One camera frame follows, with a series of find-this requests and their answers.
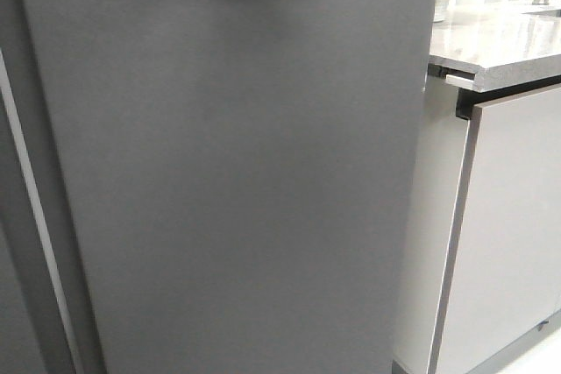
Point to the dark grey fridge door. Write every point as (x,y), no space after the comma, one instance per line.
(206,186)

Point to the light grey cabinet door left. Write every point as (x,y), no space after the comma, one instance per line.
(502,275)

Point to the grey cabinet side panel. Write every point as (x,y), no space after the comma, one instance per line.
(439,158)

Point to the white plant pot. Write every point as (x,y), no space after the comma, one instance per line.
(441,10)

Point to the grey kitchen countertop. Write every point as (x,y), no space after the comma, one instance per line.
(495,46)

